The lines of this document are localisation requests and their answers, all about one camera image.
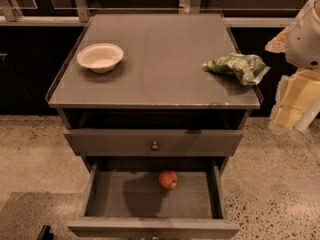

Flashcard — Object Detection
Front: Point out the grey open middle drawer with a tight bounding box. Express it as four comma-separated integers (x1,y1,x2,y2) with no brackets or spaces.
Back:
67,157,241,240

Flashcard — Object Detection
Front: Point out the white paper bowl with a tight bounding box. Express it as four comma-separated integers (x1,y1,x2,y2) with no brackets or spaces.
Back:
77,43,124,73

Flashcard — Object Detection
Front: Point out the red apple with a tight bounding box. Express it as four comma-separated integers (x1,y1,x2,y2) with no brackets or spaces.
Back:
158,170,178,190

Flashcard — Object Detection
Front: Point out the grey drawer cabinet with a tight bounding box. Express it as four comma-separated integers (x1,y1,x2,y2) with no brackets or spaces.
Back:
45,13,264,240

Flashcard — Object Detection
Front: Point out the brass top drawer knob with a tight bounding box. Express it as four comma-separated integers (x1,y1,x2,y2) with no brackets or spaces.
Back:
151,141,159,151

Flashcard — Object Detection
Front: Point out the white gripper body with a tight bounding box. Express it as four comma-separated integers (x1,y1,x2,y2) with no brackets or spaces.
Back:
269,68,320,135

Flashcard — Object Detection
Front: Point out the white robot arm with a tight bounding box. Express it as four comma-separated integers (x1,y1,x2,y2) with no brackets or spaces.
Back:
265,0,320,135

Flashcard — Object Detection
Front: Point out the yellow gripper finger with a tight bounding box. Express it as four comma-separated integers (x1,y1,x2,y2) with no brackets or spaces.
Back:
273,107,302,129
265,28,288,53

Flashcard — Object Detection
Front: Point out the black object on floor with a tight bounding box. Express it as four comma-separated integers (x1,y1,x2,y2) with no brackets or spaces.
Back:
37,225,54,240

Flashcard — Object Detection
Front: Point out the metal window railing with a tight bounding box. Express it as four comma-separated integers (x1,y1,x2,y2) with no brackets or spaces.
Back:
0,0,309,27

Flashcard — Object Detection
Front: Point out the green chip bag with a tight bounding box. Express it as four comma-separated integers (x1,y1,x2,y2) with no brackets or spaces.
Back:
203,53,270,85

